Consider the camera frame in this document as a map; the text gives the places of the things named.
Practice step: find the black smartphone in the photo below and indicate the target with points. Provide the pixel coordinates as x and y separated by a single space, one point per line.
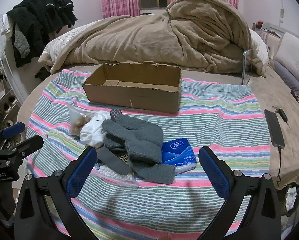
274 127

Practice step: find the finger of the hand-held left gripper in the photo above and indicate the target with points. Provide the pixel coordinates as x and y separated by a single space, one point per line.
29 143
13 130

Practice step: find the glass panel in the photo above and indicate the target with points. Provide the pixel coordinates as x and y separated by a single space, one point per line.
246 65

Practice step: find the bin with white paper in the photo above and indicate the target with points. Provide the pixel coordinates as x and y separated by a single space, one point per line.
290 197

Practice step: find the grey pillow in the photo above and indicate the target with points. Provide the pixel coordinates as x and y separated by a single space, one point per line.
287 77

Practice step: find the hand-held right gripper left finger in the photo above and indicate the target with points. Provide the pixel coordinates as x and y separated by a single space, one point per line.
82 170

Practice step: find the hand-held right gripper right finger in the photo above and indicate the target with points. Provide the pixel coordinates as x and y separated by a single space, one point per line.
214 172

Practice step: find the white sock pair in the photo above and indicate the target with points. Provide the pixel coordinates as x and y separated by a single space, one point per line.
94 130

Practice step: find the hanging white cloth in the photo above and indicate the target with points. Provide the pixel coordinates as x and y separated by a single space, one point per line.
5 27

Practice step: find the clear bag of nuts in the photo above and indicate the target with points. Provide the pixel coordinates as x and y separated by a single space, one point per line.
75 122

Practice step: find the bed with brown sheet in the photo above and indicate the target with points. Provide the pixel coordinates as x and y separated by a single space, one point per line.
259 97

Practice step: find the white patterned pillow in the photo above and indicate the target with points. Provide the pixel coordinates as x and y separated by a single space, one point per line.
294 52

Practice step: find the black cloth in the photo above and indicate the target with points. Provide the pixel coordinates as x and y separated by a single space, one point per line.
42 73

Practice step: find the grey knitted garment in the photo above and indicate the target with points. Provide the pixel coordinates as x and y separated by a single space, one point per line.
22 42

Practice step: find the striped multicolour cloth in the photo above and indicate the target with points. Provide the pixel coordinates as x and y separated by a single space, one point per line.
189 130

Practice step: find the metal shoe rack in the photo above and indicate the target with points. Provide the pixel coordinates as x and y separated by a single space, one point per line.
2 97

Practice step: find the blue tissue pack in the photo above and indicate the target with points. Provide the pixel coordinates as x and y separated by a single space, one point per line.
179 152

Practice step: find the cardboard box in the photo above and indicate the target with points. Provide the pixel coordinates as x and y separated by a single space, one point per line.
132 97

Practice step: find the hanging black clothes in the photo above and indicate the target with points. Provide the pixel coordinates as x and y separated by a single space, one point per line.
39 17

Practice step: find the grey bed headboard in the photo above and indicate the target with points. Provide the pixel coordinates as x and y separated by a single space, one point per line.
272 28

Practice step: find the black key fob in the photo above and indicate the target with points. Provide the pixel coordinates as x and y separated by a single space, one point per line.
283 113

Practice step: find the beige blanket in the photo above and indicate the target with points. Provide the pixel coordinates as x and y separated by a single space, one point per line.
139 40

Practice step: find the clear bag of cotton swabs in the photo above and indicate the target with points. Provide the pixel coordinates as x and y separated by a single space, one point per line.
114 175

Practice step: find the grey fuzzy sock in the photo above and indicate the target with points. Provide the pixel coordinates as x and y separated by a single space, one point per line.
132 135
157 173

